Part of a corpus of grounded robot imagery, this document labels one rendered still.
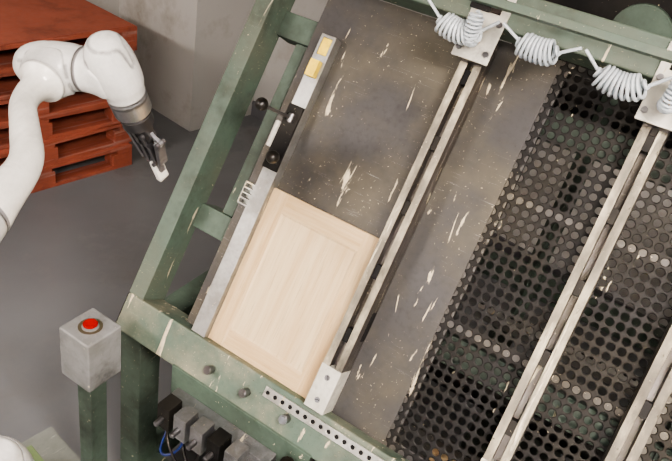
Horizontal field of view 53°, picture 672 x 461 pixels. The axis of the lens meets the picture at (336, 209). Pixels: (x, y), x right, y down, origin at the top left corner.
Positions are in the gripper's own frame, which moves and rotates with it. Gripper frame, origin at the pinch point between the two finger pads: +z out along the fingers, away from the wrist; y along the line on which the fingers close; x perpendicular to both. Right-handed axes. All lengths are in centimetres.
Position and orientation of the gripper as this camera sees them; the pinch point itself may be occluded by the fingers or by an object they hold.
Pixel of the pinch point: (159, 168)
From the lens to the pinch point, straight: 180.7
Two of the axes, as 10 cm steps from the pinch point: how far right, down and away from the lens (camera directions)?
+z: 0.8, 6.1, 7.9
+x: -5.9, 6.7, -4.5
